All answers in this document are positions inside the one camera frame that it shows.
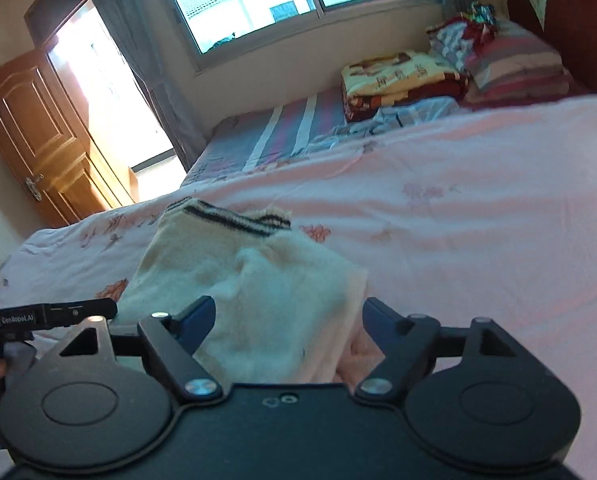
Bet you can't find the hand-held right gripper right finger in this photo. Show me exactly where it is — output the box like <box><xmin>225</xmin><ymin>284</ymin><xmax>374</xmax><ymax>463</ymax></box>
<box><xmin>353</xmin><ymin>297</ymin><xmax>523</xmax><ymax>404</ymax></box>

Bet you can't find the striped mattress sheet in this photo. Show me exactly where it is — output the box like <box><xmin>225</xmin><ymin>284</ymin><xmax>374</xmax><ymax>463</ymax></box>
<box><xmin>181</xmin><ymin>85</ymin><xmax>360</xmax><ymax>189</ymax></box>

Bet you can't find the sliding glass window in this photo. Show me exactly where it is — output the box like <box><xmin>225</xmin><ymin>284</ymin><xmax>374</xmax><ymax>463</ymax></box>
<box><xmin>151</xmin><ymin>0</ymin><xmax>450</xmax><ymax>74</ymax></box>

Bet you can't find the cream black-striped knit sweater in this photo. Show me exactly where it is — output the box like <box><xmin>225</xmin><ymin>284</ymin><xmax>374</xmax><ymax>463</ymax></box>
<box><xmin>113</xmin><ymin>198</ymin><xmax>370</xmax><ymax>387</ymax></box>

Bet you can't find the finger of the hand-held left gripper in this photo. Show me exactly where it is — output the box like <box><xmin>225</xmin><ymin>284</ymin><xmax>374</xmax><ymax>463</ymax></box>
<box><xmin>45</xmin><ymin>298</ymin><xmax>118</xmax><ymax>330</ymax></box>

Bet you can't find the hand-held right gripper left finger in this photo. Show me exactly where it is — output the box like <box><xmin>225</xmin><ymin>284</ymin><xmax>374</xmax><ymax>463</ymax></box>
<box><xmin>53</xmin><ymin>296</ymin><xmax>225</xmax><ymax>402</ymax></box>

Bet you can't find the long grey curtain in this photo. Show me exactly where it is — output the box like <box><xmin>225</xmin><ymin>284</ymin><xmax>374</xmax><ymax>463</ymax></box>
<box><xmin>73</xmin><ymin>0</ymin><xmax>212</xmax><ymax>174</ymax></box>

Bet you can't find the pink floral bedsheet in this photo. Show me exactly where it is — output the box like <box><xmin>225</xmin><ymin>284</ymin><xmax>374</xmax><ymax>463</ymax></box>
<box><xmin>0</xmin><ymin>92</ymin><xmax>597</xmax><ymax>480</ymax></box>

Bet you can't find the red wooden headboard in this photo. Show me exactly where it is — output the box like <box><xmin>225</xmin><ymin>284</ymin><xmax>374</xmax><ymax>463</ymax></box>
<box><xmin>506</xmin><ymin>0</ymin><xmax>597</xmax><ymax>97</ymax></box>

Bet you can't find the red cloth with shiny ornament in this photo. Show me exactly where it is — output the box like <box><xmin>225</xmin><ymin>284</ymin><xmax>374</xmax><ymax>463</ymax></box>
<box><xmin>457</xmin><ymin>0</ymin><xmax>500</xmax><ymax>42</ymax></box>

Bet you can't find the brown wooden door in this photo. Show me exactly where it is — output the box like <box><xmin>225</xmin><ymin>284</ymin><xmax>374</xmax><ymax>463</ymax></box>
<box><xmin>0</xmin><ymin>50</ymin><xmax>140</xmax><ymax>229</ymax></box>

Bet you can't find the folded yellow printed blanket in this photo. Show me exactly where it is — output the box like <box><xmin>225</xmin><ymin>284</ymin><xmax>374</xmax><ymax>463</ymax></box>
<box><xmin>341</xmin><ymin>50</ymin><xmax>472</xmax><ymax>124</ymax></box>

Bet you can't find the light blue garment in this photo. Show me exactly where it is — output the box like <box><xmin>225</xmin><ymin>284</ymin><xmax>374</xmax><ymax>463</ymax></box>
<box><xmin>309</xmin><ymin>95</ymin><xmax>460</xmax><ymax>152</ymax></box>

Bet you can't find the striped pillow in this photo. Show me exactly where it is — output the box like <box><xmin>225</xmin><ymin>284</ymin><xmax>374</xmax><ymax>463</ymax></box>
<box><xmin>426</xmin><ymin>14</ymin><xmax>587</xmax><ymax>109</ymax></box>

